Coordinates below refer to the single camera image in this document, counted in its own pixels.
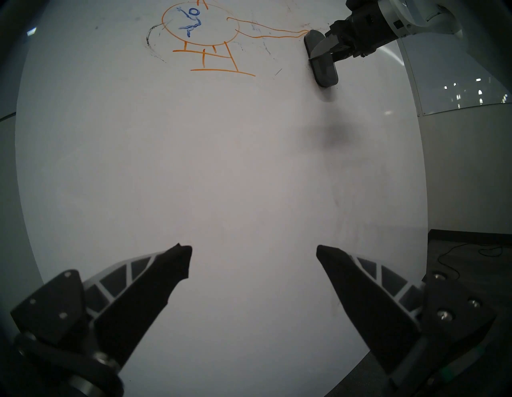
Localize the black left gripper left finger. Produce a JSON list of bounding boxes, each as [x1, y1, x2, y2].
[[10, 243, 193, 370]]

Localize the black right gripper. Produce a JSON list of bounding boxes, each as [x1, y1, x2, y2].
[[310, 0, 401, 63]]

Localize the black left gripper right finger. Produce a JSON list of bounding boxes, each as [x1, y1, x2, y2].
[[316, 245, 497, 377]]

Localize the dark grey whiteboard eraser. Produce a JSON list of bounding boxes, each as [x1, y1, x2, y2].
[[304, 30, 339, 87]]

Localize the large white whiteboard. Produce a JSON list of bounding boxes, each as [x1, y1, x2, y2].
[[14, 0, 429, 397]]

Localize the black looped floor cable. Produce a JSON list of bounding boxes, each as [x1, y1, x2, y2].
[[437, 243, 504, 277]]

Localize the plain glass wall panel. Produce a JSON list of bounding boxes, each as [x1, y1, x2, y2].
[[400, 38, 512, 117]]

